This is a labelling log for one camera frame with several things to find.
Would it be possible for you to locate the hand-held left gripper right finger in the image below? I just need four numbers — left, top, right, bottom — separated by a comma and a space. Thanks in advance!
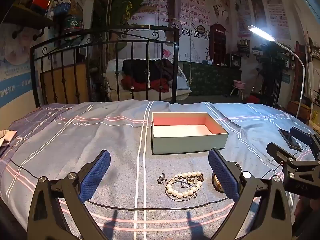
208, 148, 293, 240

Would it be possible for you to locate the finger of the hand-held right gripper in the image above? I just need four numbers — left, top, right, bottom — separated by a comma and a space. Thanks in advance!
266, 142, 320, 178
290, 127, 320, 159

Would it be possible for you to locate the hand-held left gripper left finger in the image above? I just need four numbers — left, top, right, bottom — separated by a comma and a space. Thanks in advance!
27, 149, 112, 240

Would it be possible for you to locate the gold watch with brown strap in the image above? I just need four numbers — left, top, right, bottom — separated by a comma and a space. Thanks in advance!
211, 172, 225, 193

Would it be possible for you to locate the white pearl bracelet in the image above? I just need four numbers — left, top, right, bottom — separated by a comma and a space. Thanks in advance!
165, 171, 204, 200

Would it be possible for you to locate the green box with pink lining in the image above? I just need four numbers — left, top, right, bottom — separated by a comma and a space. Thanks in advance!
151, 112, 229, 155

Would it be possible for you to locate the thin silver bracelet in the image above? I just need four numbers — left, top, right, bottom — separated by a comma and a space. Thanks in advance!
164, 177, 200, 202

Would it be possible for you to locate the black smartphone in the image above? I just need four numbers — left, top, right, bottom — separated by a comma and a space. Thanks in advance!
278, 128, 302, 151

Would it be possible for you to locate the dark potted plant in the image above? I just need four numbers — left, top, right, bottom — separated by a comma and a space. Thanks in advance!
257, 42, 293, 105

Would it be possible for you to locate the pink stool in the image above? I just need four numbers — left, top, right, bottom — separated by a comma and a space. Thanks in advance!
230, 80, 247, 98

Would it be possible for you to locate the orange wooden panel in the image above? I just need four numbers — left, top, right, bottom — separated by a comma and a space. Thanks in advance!
40, 64, 90, 105

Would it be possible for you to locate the green patterned counter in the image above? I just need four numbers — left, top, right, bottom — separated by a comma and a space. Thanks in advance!
182, 62, 242, 96

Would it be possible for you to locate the white wicker chair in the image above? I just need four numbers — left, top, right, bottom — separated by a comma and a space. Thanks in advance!
105, 59, 192, 100

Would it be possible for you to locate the beige cloth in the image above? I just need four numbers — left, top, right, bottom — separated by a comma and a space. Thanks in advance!
0, 129, 18, 148

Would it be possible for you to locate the red clothing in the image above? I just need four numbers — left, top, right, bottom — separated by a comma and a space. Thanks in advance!
121, 76, 170, 92

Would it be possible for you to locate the white floor lamp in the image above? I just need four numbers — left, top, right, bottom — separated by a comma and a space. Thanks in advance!
247, 25, 305, 118

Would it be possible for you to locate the black clothing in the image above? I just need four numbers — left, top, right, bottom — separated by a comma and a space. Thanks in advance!
122, 59, 175, 80

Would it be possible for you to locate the red phone booth cabinet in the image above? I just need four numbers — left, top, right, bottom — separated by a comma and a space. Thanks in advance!
209, 24, 227, 67

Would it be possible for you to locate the green round tin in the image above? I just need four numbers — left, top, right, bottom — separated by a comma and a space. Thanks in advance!
62, 14, 83, 35

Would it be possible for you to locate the black cable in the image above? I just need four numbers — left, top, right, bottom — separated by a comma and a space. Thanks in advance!
10, 160, 235, 210

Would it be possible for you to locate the black iron bed frame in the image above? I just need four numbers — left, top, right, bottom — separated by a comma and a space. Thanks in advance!
29, 25, 181, 108

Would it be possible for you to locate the white rope with tassel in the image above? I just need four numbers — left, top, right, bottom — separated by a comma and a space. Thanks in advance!
146, 25, 152, 88

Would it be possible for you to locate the hanging swing rope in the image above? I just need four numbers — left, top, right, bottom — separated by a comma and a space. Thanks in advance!
189, 22, 196, 85

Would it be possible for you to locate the pink wall poster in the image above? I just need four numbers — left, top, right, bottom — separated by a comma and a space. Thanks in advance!
235, 0, 252, 37

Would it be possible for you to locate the blue face wall poster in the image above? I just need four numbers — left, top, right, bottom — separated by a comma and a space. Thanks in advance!
0, 22, 40, 108

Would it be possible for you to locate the large white wall poster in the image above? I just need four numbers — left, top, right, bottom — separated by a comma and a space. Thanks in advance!
135, 0, 230, 63

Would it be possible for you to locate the dark wall shelf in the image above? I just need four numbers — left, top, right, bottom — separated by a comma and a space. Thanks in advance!
5, 5, 55, 40

